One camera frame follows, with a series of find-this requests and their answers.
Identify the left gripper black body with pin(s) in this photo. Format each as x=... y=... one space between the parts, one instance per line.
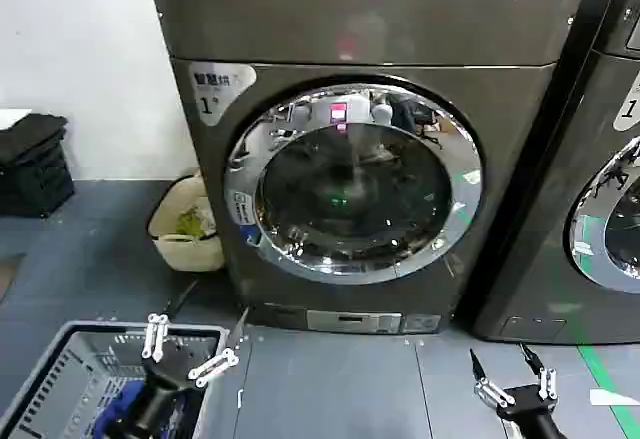
x=167 y=374

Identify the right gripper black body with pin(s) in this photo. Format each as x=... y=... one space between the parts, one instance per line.
x=525 y=401

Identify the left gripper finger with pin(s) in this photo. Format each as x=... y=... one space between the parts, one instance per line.
x=155 y=336
x=212 y=365

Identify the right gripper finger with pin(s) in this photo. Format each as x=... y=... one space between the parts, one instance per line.
x=492 y=393
x=547 y=384

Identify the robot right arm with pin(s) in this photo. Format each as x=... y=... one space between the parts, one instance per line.
x=535 y=429

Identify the green floor tape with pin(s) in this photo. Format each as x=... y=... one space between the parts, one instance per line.
x=602 y=374

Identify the blue cloth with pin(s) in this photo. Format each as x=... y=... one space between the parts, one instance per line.
x=120 y=409

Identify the white floor marker strip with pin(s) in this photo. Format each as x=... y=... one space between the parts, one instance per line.
x=615 y=397

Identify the cream fabric bag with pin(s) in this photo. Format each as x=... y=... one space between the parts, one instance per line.
x=190 y=254

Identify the grey plastic laundry basket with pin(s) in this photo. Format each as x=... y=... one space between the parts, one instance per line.
x=55 y=374

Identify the yellow-green cloth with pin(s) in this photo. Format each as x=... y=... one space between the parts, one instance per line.
x=195 y=221

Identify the round chrome glass dryer door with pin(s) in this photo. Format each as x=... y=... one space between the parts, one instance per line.
x=465 y=199
x=585 y=239

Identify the black plastic crate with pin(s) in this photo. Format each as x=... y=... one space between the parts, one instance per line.
x=35 y=189

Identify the folded black cloth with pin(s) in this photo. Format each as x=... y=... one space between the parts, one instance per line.
x=30 y=136

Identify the white flat board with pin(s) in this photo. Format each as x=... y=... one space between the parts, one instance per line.
x=12 y=118

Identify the grey dryer with chrome door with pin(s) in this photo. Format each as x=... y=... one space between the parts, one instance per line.
x=565 y=109

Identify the grey dryer numbered one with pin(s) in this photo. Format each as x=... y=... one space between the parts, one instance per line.
x=320 y=29

